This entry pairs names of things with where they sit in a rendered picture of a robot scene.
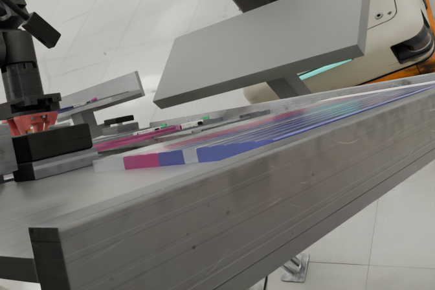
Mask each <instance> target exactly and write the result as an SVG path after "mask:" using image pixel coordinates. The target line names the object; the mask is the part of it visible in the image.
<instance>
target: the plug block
mask: <svg viewBox="0 0 435 290"><path fill-rule="evenodd" d="M28 15H29V16H30V17H29V18H28V19H27V20H26V21H24V22H23V24H22V27H23V28H24V29H25V30H26V31H27V32H29V33H30V34H31V35H32V36H34V37H35V38H36V39H37V40H38V41H40V42H41V43H42V44H43V45H44V46H46V47H47V48H48V49H51V48H53V47H55V46H56V44H57V42H58V40H59V38H60V36H61V34H60V33H59V32H58V31H57V30H56V29H55V28H53V27H52V26H51V25H50V24H48V23H47V22H46V21H45V20H44V19H43V18H42V17H41V16H39V15H38V14H37V13H36V12H32V13H29V14H28Z"/></svg>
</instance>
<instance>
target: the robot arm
mask: <svg viewBox="0 0 435 290"><path fill-rule="evenodd" d="M11 1H12V2H14V3H15V4H16V5H17V6H18V7H20V9H22V10H23V11H24V12H26V13H27V14H28V11H27V8H26V6H27V4H26V1H25V0H11ZM23 22H24V19H22V18H21V17H20V16H19V15H17V14H16V13H15V12H14V11H13V10H12V9H10V8H9V7H8V6H6V5H5V4H4V3H3V2H2V1H1V0H0V70H1V76H2V79H3V85H4V89H5V95H6V101H7V102H5V103H2V104H0V121H1V120H2V121H1V123H2V124H4V123H8V124H9V127H10V132H11V136H12V137H14V136H18V135H21V134H22V135H24V134H26V133H25V130H27V129H30V125H33V129H34V132H38V131H43V127H44V123H45V127H44V131H45V130H48V129H47V127H48V126H51V125H55V123H56V119H57V116H58V112H57V111H56V110H59V109H61V108H60V103H59V101H62V100H61V94H60V93H51V94H44V91H43V86H42V82H41V76H40V73H39V67H38V63H37V62H38V61H37V57H36V51H35V48H34V42H33V38H32V35H31V34H30V33H29V32H27V31H26V30H22V29H21V28H18V27H19V26H20V25H21V24H23ZM50 111H51V112H50ZM11 118H13V119H11Z"/></svg>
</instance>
